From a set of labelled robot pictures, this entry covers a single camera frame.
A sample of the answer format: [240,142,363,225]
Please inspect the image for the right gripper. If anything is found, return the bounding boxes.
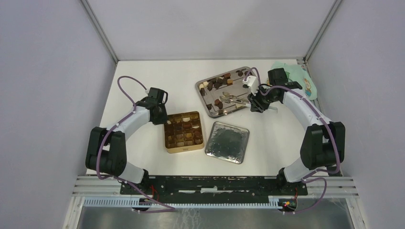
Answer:
[247,85,278,114]

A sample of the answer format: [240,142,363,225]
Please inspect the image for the gold chocolate box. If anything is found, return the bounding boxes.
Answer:
[164,111,205,154]

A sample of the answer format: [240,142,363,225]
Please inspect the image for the metal serving tongs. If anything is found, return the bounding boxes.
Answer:
[214,92,250,109]

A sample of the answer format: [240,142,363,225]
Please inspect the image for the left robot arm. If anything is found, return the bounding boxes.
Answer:
[85,87,168,195]

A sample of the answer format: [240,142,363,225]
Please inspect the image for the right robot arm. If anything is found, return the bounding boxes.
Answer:
[243,68,346,195]

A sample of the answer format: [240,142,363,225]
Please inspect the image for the green printed cloth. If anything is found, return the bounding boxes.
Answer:
[271,62,318,100]

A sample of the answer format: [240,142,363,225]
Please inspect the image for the silver box lid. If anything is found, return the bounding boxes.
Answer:
[204,121,250,165]

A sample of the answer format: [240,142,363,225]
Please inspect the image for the steel tray with chocolates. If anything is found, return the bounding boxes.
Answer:
[195,67,261,118]

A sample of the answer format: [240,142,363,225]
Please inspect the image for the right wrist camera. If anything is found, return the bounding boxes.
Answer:
[242,75,260,96]

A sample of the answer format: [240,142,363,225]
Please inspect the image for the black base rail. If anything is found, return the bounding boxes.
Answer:
[137,175,308,204]

